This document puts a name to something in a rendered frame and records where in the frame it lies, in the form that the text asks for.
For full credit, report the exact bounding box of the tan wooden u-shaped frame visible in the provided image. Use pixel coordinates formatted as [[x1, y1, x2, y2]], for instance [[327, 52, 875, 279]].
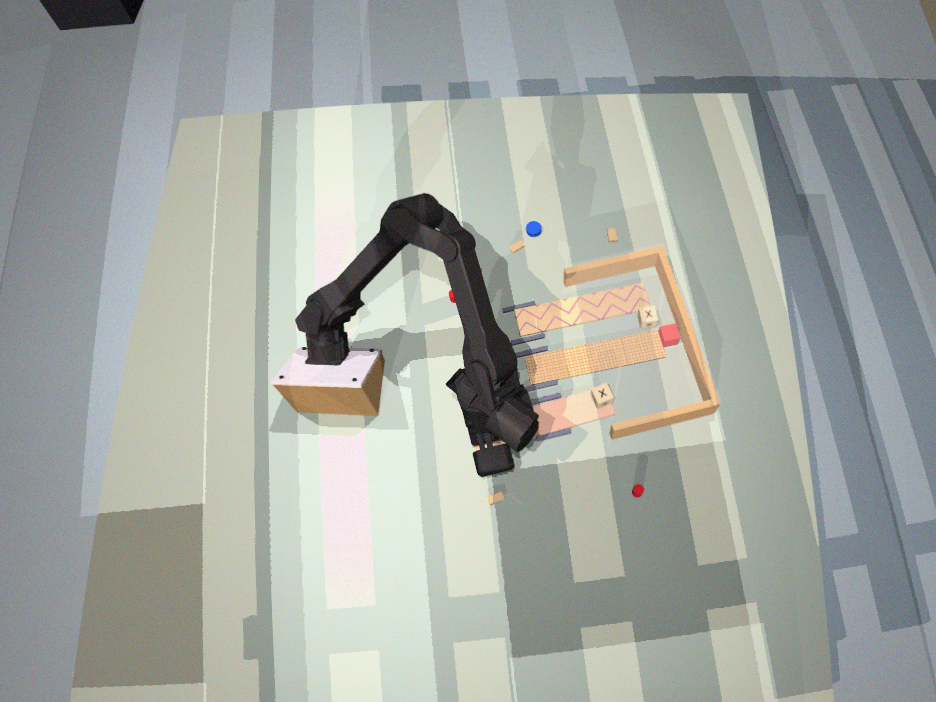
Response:
[[563, 243, 721, 440]]

